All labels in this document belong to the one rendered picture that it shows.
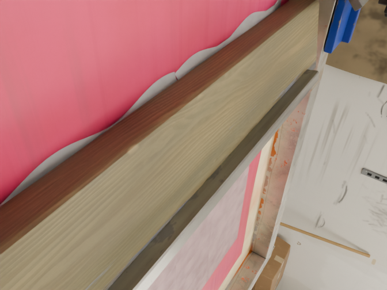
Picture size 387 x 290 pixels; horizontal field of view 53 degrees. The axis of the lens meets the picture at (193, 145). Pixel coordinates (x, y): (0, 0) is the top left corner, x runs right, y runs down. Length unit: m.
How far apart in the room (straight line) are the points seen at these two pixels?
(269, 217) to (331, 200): 2.40
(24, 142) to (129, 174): 0.05
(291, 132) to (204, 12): 0.33
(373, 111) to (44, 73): 2.45
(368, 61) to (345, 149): 0.66
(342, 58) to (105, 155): 2.25
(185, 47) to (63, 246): 0.15
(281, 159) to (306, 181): 2.45
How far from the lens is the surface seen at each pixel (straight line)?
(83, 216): 0.19
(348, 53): 2.39
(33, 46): 0.17
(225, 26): 0.31
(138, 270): 0.22
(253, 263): 0.79
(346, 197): 3.02
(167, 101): 0.23
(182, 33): 0.26
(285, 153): 0.59
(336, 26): 0.48
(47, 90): 0.18
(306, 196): 3.16
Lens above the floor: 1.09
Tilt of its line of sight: 24 degrees down
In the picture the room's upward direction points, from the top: 114 degrees clockwise
